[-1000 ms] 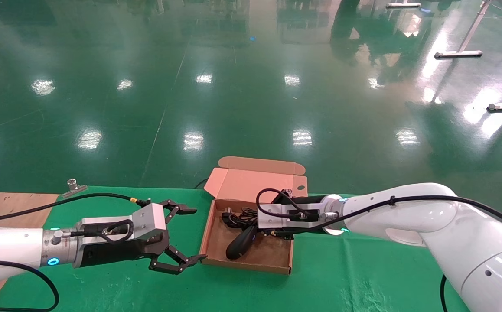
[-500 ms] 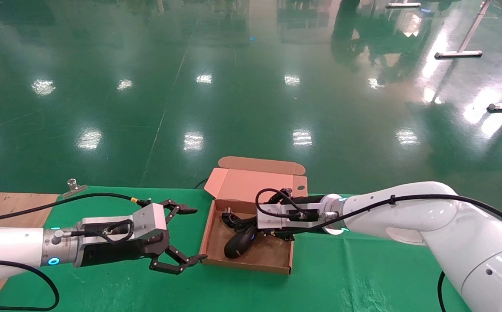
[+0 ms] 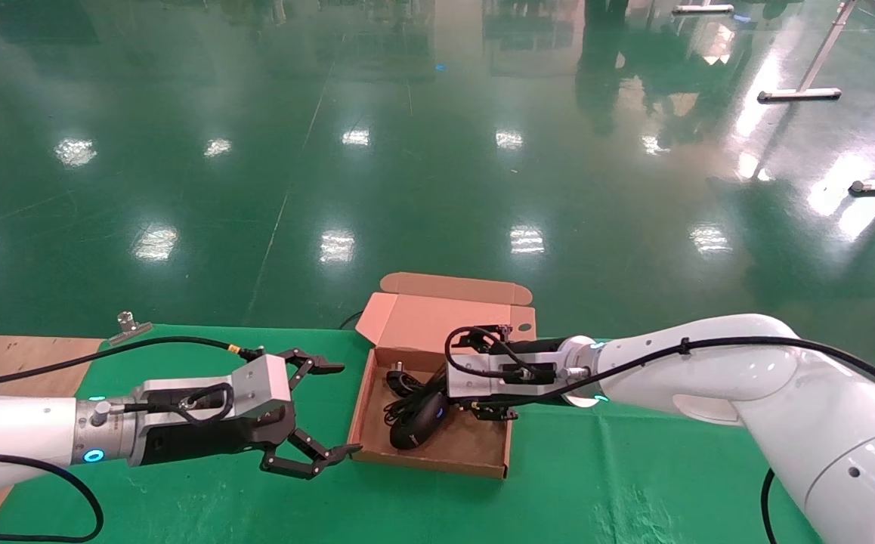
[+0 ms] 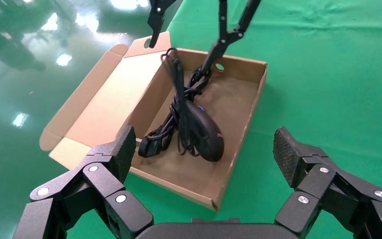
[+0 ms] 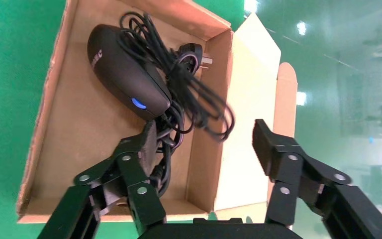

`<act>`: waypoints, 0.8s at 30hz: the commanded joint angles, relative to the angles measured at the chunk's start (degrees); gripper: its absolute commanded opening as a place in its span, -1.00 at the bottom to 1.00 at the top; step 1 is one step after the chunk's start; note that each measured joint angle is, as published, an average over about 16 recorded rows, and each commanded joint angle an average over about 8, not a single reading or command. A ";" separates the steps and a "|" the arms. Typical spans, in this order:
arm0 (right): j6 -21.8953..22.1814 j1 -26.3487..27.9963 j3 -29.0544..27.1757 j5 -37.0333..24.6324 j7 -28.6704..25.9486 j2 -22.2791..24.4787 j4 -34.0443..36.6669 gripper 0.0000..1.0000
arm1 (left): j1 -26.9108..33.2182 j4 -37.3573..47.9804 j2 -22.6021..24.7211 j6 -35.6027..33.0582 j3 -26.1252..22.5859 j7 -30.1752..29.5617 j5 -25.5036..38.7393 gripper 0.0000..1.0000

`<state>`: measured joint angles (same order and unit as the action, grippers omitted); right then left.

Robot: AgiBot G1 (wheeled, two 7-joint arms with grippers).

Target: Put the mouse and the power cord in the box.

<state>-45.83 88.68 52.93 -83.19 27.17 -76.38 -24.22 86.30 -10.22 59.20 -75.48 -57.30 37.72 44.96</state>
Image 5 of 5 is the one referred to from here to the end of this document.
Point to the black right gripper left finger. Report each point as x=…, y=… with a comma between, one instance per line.
x=135, y=171

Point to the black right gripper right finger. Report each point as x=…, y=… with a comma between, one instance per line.
x=286, y=165

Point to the open brown cardboard box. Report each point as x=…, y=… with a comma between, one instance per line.
x=79, y=132

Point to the green table cloth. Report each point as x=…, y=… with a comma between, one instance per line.
x=6, y=99

